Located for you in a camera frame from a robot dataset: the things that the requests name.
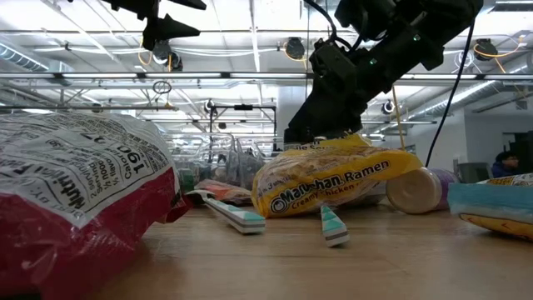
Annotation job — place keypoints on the person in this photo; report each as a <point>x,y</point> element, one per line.
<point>504,166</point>

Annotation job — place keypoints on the clear plastic container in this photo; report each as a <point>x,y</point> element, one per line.
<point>250,166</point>
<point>208,166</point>

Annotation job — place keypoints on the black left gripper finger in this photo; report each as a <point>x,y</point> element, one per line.
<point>189,3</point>
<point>170,29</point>

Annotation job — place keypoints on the taco seasoning mix packet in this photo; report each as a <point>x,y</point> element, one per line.
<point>225,191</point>

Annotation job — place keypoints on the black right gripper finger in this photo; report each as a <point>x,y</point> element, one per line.
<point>320,123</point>

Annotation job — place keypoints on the grey bin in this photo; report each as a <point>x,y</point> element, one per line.
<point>474,173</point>

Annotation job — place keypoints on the black metal frame stand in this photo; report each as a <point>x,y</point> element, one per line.
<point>243,107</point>

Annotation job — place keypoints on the dark background screen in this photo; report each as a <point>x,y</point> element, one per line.
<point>524,154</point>

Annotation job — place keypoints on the white purple lidded cup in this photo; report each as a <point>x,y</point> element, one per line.
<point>416,191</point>

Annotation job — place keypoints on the yellow Maruchan ramen packet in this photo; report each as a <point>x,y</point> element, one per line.
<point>333,179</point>

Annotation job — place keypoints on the red ramen packet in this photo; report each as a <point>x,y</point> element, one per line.
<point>83,250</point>

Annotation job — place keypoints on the blue ramen packet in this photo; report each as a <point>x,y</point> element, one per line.
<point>487,204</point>

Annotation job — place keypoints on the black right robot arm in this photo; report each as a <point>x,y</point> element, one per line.
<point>437,25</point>

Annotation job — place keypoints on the silver ventilation duct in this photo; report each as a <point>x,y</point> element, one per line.
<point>21,58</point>
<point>458,98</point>

